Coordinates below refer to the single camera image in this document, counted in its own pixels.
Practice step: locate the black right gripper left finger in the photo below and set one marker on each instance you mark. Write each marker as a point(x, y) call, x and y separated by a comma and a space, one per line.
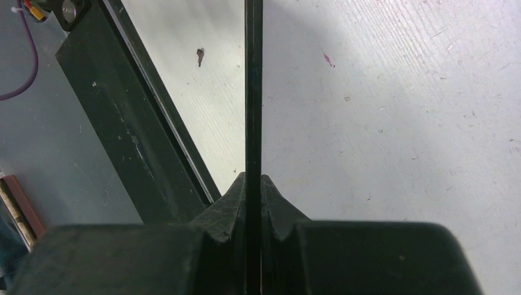
point(204, 256)

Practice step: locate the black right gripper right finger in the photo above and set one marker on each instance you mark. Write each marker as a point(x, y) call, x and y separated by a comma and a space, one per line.
point(302, 256)

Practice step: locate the black framed whiteboard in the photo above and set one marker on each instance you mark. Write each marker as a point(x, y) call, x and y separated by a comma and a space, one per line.
point(253, 144)

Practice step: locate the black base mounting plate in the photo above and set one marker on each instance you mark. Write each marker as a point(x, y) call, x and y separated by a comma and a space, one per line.
point(107, 65)

